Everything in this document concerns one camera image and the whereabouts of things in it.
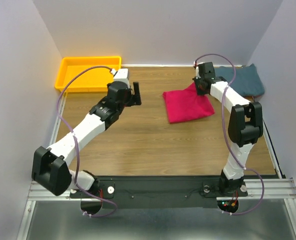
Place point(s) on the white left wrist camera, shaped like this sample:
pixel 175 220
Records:
pixel 120 75

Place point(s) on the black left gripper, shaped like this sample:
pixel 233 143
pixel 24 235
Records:
pixel 137 100

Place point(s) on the folded teal t shirt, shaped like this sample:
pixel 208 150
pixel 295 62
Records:
pixel 246 83

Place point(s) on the aluminium frame rails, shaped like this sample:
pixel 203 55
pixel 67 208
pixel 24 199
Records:
pixel 142 143

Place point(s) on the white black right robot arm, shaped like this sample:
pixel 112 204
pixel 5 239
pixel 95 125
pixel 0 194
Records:
pixel 241 122

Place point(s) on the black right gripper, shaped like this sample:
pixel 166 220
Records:
pixel 200 92

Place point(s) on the yellow plastic tray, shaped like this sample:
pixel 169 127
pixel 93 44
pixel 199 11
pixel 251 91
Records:
pixel 93 81

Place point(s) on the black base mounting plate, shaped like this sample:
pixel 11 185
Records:
pixel 160 192

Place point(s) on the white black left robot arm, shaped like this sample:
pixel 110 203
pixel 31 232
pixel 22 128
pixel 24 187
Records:
pixel 51 164

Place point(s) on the pink t shirt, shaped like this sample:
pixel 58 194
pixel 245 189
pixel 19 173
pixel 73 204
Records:
pixel 186 105

